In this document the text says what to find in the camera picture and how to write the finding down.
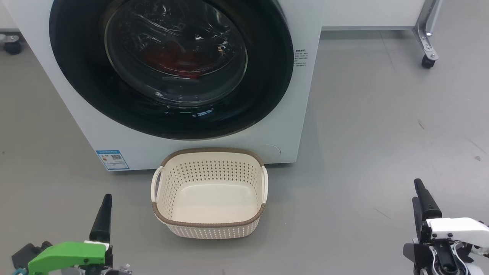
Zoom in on washing machine drum opening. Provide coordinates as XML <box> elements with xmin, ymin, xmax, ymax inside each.
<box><xmin>105</xmin><ymin>0</ymin><xmax>248</xmax><ymax>105</ymax></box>

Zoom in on blue energy label sticker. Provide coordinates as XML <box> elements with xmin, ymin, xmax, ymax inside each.
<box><xmin>96</xmin><ymin>150</ymin><xmax>130</xmax><ymax>171</ymax></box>

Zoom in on white front-load washing machine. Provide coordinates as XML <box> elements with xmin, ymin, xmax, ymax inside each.
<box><xmin>4</xmin><ymin>0</ymin><xmax>325</xmax><ymax>171</ymax></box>

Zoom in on cream perforated laundry basket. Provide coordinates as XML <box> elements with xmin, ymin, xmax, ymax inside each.
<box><xmin>151</xmin><ymin>147</ymin><xmax>269</xmax><ymax>240</ymax></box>

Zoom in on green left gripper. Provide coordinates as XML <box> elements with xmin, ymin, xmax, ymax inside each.
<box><xmin>28</xmin><ymin>194</ymin><xmax>133</xmax><ymax>275</ymax></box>

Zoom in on red white sports jersey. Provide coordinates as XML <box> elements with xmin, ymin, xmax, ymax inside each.
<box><xmin>141</xmin><ymin>41</ymin><xmax>215</xmax><ymax>79</ymax></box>

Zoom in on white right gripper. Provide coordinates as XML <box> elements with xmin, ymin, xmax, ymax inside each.
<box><xmin>403</xmin><ymin>178</ymin><xmax>489</xmax><ymax>275</ymax></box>

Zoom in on glass washing machine door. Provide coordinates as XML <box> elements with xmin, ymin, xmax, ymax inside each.
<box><xmin>49</xmin><ymin>0</ymin><xmax>295</xmax><ymax>140</ymax></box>

